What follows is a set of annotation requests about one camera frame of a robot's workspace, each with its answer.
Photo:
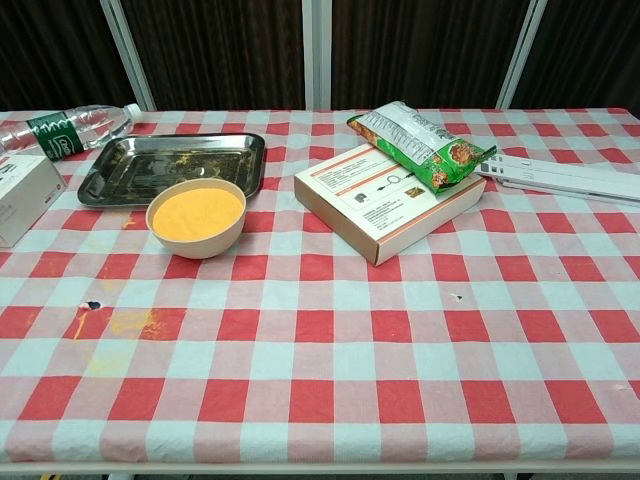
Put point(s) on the flat box with orange print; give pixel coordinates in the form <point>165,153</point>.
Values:
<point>360,205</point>

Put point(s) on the red white checked tablecloth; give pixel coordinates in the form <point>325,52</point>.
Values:
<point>320,350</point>

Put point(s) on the white partition post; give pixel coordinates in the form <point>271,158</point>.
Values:
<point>127,55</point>
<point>522,50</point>
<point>317,50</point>

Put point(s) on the small white product box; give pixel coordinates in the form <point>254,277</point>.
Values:
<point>20,200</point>

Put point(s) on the green snack bag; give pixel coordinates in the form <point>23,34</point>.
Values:
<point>425,145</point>

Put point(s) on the white folding stand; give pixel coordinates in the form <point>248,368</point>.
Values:
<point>550,175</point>

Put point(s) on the stainless steel tray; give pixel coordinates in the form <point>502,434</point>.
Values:
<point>150,160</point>

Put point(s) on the beige bowl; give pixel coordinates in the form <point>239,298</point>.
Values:
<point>200,248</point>

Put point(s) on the clear plastic water bottle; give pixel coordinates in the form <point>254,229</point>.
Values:
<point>90,125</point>

